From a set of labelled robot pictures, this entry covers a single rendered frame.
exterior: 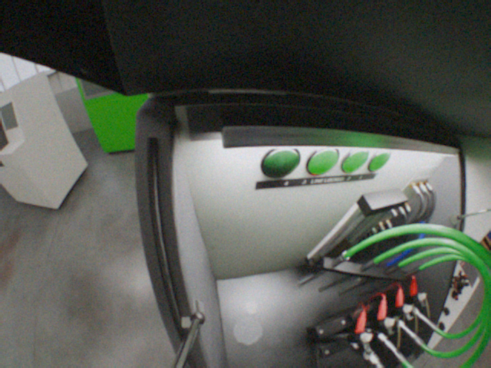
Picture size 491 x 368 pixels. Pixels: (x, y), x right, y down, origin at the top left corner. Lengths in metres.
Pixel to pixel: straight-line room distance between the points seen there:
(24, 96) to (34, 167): 0.79
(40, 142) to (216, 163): 2.55
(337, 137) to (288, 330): 0.64
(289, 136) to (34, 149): 2.58
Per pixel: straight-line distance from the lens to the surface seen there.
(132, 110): 2.57
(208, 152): 0.18
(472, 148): 0.64
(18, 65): 5.41
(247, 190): 0.23
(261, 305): 0.69
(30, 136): 2.59
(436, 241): 0.39
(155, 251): 0.16
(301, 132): 0.16
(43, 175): 2.67
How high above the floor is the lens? 1.51
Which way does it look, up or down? 46 degrees down
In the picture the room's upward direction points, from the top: 6 degrees clockwise
